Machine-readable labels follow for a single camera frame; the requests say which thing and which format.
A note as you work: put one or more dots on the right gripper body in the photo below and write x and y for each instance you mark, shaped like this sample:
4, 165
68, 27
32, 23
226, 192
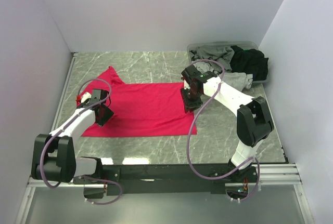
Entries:
192, 92

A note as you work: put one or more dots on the red t-shirt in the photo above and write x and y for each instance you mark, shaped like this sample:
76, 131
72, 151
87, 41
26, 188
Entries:
141, 109

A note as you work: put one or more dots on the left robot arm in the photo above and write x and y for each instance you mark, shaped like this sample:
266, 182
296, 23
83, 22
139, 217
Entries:
53, 154

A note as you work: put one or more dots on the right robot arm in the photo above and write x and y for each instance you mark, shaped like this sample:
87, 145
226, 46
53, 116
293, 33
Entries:
254, 122

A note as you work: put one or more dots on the light grey t-shirt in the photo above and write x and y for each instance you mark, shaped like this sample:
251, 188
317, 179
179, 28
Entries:
238, 81

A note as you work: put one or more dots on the black t-shirt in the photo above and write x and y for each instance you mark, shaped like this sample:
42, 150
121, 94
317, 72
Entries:
250, 61

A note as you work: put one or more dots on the grey plastic bin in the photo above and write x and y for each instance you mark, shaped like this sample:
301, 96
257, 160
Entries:
244, 45

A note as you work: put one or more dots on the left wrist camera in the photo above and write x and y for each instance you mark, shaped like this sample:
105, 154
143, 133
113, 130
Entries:
82, 98

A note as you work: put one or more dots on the aluminium rail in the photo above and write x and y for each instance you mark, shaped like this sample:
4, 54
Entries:
269, 174

